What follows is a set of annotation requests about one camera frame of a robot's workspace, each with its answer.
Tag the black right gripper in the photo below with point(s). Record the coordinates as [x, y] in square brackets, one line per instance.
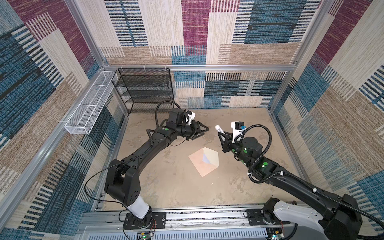
[227, 141]

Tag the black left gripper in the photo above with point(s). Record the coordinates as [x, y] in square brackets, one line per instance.
[196, 129]

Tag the white glue stick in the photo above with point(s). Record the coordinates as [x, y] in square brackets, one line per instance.
[219, 129]

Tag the pink envelope with flap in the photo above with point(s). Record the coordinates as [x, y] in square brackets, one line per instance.
[203, 168]

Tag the blue bordered white letter paper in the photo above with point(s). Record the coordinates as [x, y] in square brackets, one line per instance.
[207, 157]

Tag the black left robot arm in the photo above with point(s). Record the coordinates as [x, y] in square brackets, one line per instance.
[123, 177]

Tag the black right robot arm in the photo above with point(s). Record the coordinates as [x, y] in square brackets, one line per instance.
[336, 217]

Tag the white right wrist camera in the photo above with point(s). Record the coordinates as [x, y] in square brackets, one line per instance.
[238, 129]

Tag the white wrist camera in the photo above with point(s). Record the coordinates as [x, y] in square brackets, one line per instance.
[189, 116]
[238, 129]

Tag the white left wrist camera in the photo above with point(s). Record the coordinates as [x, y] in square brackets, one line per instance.
[189, 116]

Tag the black wire shelf rack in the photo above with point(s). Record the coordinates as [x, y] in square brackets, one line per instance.
[141, 90]

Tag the white wire mesh basket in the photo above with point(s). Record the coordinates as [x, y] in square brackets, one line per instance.
[87, 112]

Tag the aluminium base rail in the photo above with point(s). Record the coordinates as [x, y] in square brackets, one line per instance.
[211, 223]

